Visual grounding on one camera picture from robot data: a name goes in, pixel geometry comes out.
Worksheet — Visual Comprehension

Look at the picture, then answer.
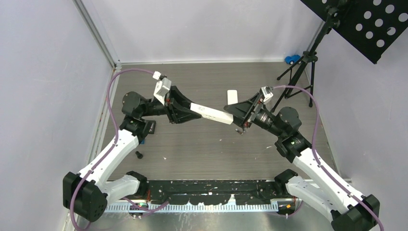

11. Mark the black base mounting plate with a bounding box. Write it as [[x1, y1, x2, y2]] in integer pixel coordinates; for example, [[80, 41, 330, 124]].
[[116, 179, 306, 206]]

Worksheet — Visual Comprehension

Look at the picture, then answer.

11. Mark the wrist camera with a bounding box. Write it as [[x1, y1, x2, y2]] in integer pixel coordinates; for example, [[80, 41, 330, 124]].
[[260, 86, 273, 104], [153, 71, 171, 105]]

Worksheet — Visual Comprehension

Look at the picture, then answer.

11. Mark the white rectangular box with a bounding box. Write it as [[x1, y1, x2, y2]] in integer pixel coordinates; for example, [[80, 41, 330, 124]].
[[190, 103, 233, 125]]

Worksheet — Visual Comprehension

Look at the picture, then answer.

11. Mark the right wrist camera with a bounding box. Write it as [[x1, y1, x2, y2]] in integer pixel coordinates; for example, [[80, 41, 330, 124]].
[[260, 86, 273, 104]]

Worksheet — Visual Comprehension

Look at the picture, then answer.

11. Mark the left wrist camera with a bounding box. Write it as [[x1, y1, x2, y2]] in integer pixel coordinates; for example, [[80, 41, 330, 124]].
[[153, 71, 171, 105]]

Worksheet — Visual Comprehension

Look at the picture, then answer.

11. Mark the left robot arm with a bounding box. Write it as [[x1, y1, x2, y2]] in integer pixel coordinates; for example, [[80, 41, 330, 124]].
[[63, 86, 202, 222]]

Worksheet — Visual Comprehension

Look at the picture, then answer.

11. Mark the small black knob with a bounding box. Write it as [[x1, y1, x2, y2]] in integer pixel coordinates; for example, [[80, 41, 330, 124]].
[[135, 151, 143, 159]]

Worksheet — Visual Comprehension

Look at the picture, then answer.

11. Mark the black perforated music stand tray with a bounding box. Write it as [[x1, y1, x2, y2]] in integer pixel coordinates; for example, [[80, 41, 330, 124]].
[[302, 0, 408, 64]]

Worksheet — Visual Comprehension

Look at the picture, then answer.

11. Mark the white remote control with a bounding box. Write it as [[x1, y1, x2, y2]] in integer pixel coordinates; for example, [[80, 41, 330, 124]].
[[227, 90, 238, 105]]

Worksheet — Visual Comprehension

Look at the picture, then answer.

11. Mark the blue toy car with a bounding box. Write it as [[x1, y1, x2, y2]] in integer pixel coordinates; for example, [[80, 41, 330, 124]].
[[284, 54, 301, 65]]

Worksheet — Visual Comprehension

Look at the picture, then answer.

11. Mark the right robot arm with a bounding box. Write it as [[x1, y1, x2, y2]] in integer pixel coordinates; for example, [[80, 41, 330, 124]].
[[224, 93, 380, 231]]

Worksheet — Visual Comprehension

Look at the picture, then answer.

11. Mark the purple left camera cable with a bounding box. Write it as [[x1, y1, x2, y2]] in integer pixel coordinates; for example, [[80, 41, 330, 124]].
[[69, 68, 171, 231]]

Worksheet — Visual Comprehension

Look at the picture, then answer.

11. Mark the black tripod stand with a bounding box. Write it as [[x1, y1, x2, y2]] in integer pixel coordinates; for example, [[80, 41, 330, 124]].
[[271, 7, 340, 112]]

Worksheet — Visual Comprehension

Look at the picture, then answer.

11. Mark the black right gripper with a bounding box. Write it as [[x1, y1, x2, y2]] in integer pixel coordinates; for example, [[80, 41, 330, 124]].
[[224, 92, 285, 138]]

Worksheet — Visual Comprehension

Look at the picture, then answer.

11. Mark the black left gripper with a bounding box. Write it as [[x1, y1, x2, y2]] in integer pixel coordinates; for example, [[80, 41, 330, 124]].
[[140, 86, 202, 124]]

